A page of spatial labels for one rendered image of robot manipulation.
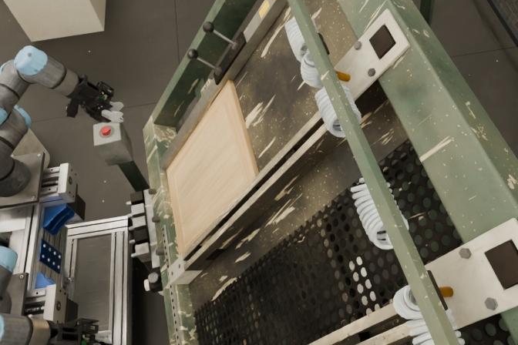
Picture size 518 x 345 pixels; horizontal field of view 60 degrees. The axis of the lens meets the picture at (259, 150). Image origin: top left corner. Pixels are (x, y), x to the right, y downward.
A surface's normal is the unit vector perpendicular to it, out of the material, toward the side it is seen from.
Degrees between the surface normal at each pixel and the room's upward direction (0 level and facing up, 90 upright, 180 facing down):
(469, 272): 55
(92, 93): 90
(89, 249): 0
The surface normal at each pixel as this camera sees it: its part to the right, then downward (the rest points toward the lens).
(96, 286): -0.07, -0.53
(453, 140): -0.83, -0.11
